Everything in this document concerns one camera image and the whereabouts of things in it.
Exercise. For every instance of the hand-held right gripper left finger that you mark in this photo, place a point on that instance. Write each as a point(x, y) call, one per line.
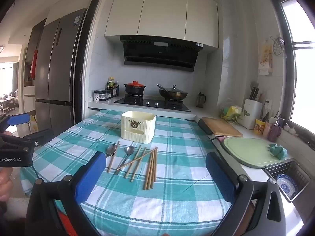
point(90, 177)

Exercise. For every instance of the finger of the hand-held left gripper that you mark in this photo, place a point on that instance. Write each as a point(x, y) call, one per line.
point(39, 137)
point(19, 119)

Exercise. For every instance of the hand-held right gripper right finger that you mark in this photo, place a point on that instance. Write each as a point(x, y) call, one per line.
point(219, 177)

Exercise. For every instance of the metal spoon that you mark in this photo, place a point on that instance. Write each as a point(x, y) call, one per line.
point(111, 150)
point(130, 150)

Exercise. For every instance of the cream ribbed utensil holder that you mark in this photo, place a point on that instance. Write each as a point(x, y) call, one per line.
point(137, 127)

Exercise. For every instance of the person's left hand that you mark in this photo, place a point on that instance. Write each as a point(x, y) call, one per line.
point(5, 184)

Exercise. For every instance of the green cutting board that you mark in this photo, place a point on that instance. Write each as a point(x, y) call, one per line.
point(251, 152)

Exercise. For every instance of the teal checked tablecloth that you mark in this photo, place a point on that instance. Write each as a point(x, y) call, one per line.
point(172, 189)

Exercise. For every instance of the wooden cutting board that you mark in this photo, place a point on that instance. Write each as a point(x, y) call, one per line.
point(222, 126)

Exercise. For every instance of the grey refrigerator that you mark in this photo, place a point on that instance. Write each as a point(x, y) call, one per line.
point(59, 73)

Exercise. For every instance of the teal dish cloth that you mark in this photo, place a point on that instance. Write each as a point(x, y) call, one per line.
point(278, 150)

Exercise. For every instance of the yellow printed cup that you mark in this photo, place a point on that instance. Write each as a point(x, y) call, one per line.
point(259, 126)

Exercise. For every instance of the yellow green cloth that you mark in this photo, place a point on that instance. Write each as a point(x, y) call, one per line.
point(231, 111)

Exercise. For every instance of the blue white patterned bowl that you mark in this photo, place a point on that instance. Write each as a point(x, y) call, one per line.
point(286, 185)

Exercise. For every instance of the white label spice jar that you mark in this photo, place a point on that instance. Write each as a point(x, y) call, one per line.
point(96, 95)

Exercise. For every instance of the white knife block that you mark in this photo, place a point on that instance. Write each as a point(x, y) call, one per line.
point(252, 114)

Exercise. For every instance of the purple soap dispenser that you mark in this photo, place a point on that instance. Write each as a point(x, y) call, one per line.
point(274, 131)

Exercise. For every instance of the clear spice jars rack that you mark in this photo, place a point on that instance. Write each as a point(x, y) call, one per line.
point(105, 95)

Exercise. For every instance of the dark glass jug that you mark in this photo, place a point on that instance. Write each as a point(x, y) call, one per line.
point(200, 100)

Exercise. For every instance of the metal sink basket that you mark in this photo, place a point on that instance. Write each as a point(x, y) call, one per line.
point(302, 174)

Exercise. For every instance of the garlic bulbs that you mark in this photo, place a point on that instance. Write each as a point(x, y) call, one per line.
point(290, 129)

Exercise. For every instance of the dark sauce bottles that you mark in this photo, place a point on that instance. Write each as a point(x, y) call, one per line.
point(113, 87)

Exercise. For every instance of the dark wok with lid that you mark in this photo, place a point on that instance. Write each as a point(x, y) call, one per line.
point(173, 93)

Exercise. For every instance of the black gas stove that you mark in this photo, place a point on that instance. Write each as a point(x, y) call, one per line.
point(152, 103)

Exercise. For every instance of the black clay pot red lid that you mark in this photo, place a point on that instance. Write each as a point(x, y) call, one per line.
point(134, 88)

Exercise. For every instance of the hanging printed towel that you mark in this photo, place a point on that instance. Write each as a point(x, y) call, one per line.
point(265, 59)

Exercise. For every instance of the black range hood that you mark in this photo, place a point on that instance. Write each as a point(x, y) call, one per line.
point(160, 54)

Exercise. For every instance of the hanging metal trivet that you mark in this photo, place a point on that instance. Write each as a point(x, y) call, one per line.
point(278, 45)

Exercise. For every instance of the white wall cabinets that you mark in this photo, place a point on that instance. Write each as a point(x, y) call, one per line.
point(162, 14)

